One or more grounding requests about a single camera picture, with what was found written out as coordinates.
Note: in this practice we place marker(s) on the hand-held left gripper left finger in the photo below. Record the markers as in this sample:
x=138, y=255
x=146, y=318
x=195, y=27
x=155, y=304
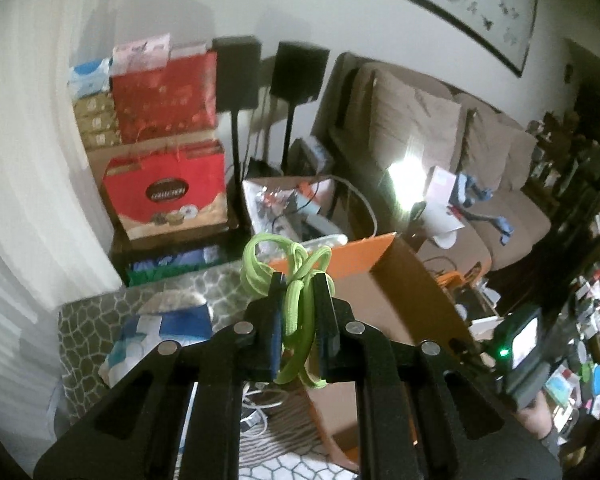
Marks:
x=276, y=340

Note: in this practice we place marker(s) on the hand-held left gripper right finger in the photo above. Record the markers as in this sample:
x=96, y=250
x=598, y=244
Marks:
x=325, y=340

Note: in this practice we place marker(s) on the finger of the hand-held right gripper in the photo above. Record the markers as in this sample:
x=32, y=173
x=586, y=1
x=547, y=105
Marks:
x=467, y=347

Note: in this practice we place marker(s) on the orange cardboard box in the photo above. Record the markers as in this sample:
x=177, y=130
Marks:
x=395, y=300

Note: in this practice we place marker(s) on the person's right forearm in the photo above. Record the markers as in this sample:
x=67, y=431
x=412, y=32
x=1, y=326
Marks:
x=537, y=417

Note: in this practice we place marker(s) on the blue white cloth bundle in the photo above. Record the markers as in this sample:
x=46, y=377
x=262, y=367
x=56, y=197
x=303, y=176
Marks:
x=180, y=325

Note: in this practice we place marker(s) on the cluttered dark shelf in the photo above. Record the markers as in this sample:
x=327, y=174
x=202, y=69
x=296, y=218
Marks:
x=590, y=270

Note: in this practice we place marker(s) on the brown sofa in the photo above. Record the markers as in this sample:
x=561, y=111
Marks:
x=515, y=225

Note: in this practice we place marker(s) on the green and blue packets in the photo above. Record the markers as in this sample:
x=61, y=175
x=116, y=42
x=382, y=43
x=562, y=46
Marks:
x=175, y=262

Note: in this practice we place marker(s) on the dark wooden side table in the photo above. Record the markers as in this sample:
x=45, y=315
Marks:
x=180, y=250

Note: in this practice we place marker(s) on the white and pink paper box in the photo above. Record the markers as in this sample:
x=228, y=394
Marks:
x=442, y=210

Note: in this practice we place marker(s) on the open cardboard box with clutter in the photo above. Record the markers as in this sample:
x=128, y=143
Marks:
x=270, y=200

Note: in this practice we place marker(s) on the red gift box oval label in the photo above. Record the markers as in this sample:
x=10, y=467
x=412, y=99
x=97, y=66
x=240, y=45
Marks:
x=165, y=195

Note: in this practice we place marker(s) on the grey device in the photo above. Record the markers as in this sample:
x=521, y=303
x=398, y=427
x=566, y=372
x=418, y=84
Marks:
x=315, y=155

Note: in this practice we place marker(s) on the grey stone-pattern blanket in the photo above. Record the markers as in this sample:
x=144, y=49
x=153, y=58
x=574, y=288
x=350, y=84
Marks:
x=90, y=320

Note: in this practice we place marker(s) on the small beige sofa cushion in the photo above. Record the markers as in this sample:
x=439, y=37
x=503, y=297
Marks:
x=495, y=145

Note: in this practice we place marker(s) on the large beige sofa cushion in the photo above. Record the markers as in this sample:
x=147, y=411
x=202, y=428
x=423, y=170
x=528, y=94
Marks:
x=410, y=125

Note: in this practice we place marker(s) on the red patterned gift box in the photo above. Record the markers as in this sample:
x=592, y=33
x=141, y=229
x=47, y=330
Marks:
x=165, y=100

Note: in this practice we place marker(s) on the brown flat box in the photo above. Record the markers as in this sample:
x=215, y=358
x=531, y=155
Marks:
x=102, y=140
x=95, y=104
x=97, y=122

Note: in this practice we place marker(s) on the white curtain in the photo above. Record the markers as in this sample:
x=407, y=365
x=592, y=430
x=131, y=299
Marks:
x=40, y=210

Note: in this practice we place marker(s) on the black speaker on stand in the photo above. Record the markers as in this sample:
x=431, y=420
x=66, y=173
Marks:
x=297, y=70
x=237, y=72

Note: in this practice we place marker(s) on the blue and white tissue pack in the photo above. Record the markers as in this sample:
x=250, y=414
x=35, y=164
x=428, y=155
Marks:
x=87, y=77

